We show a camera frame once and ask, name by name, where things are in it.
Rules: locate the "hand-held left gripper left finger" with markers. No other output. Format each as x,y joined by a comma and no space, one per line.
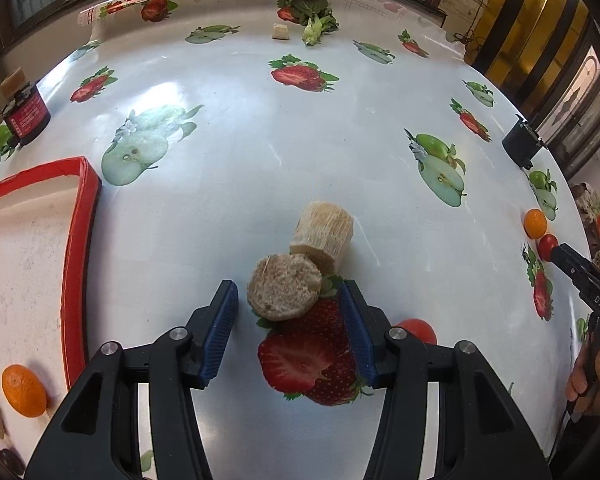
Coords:
220,335

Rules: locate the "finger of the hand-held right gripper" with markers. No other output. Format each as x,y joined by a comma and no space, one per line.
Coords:
577,267

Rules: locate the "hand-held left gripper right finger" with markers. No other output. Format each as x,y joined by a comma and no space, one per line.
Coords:
357,340

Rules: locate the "red tomato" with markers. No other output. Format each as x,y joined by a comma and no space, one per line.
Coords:
420,330
546,246

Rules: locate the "orange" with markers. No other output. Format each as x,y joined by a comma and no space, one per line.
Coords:
535,222
24,390

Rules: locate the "red rimmed tray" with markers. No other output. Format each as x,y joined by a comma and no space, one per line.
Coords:
80,260

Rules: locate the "dark brown round piece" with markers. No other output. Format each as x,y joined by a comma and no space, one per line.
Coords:
11,461

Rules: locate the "floral printed cushion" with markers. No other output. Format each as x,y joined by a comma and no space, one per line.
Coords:
594,220

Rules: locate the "black cup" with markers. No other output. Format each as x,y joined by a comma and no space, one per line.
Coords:
522,142

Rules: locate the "fruit print tablecloth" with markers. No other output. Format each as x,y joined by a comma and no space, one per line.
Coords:
280,135

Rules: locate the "gold and black door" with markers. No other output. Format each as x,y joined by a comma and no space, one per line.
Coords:
540,35

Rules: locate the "red labelled black jar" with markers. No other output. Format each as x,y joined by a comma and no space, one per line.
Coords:
26,119

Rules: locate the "small cork piece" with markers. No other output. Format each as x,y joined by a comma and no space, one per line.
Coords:
281,31

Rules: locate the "green bok choy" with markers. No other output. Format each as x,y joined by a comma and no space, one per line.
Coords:
312,17

